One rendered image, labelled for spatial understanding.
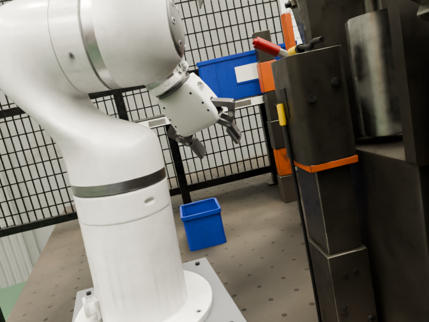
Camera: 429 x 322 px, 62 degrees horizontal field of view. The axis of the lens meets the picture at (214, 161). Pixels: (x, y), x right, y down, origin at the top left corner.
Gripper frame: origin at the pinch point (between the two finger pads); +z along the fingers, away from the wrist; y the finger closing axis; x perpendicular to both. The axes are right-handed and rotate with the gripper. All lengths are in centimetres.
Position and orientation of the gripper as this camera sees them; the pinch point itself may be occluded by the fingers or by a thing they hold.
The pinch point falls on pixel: (218, 144)
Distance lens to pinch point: 74.5
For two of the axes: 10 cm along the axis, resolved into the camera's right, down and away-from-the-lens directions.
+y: -7.9, 3.2, 5.2
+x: -2.4, 6.3, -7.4
